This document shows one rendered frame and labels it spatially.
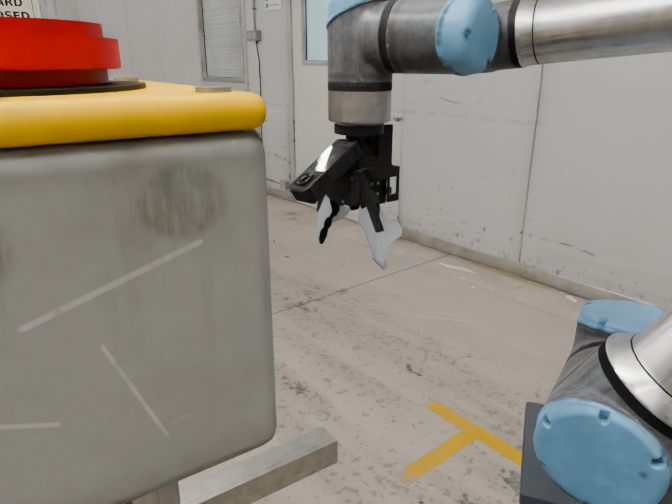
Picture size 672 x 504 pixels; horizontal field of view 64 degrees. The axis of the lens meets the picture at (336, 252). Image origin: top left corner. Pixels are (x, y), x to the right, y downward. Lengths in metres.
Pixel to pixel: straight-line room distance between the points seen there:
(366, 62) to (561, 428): 0.51
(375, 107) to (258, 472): 0.47
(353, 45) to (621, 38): 0.33
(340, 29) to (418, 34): 0.11
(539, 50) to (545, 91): 2.39
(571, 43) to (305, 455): 0.59
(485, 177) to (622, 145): 0.81
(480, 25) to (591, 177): 2.43
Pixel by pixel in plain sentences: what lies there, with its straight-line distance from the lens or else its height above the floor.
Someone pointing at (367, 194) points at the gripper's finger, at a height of 1.05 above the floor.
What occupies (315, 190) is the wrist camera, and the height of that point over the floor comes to 1.06.
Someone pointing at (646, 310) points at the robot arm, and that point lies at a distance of 0.95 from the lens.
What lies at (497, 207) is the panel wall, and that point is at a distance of 3.41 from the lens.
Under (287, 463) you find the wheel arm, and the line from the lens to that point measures 0.60.
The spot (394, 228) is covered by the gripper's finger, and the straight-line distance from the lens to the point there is 0.80.
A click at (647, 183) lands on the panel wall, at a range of 2.99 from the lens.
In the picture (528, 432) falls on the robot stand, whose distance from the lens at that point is 1.07.
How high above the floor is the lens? 1.23
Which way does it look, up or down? 20 degrees down
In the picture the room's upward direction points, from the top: straight up
